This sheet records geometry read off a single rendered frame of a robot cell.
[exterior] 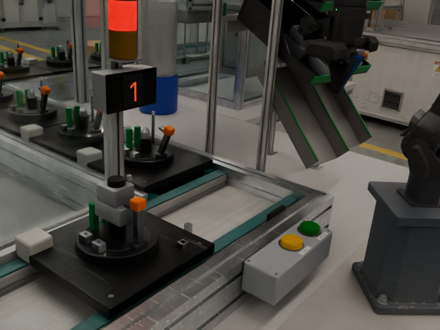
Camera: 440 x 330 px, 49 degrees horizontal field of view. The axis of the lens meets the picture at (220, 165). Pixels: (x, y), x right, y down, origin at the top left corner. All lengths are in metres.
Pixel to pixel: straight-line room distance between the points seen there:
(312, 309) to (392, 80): 4.35
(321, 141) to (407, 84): 3.87
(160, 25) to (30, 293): 1.25
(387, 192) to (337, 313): 0.24
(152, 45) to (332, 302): 1.26
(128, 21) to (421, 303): 0.73
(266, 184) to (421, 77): 3.99
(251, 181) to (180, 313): 0.51
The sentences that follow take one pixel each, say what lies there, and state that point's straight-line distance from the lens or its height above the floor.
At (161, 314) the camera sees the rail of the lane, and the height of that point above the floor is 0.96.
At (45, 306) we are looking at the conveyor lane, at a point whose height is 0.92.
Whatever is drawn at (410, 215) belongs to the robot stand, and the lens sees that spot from 0.87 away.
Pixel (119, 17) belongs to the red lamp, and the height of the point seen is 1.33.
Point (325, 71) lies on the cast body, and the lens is 1.17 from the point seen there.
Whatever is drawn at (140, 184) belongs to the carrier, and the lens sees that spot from 1.08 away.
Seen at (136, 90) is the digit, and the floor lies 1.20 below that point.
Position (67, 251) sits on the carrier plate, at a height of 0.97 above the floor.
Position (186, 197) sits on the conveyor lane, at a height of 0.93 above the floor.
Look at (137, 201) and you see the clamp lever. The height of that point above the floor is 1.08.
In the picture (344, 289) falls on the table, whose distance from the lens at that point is 1.00.
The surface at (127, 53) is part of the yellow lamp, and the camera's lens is 0.89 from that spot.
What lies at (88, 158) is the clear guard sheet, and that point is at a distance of 0.95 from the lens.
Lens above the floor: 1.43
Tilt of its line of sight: 22 degrees down
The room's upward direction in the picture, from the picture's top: 4 degrees clockwise
